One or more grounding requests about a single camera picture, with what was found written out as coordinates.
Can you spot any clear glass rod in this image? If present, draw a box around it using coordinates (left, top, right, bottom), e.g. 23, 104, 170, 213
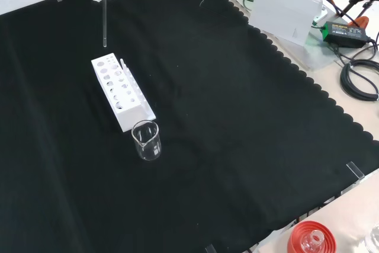
102, 0, 108, 48

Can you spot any orange clamp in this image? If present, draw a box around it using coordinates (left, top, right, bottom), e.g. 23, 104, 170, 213
349, 15, 370, 28

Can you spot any black power adapter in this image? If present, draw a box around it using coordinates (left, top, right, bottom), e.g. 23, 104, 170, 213
322, 21, 371, 49

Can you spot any white test tube rack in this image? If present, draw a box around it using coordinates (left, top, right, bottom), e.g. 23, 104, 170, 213
91, 53, 156, 133

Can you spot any clear glass beaker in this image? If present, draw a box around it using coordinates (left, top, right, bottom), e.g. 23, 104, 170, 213
131, 119, 162, 162

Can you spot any pale board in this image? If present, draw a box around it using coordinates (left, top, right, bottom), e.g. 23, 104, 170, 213
249, 0, 323, 47

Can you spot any small clear glass flask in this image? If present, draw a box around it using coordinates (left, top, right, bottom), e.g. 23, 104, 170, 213
300, 229, 325, 253

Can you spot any red ribbed funnel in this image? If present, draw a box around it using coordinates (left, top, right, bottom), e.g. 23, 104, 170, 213
287, 220, 338, 253

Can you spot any metal base plate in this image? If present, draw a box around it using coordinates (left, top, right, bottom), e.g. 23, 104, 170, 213
227, 0, 341, 72

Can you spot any coiled black cable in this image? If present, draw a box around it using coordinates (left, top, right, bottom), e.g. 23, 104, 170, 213
339, 59, 379, 102

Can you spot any black bench cloth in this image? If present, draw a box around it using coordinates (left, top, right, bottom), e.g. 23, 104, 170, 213
0, 0, 379, 253

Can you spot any clear glass vessel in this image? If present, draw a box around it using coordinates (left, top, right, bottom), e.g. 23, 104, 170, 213
364, 225, 379, 253

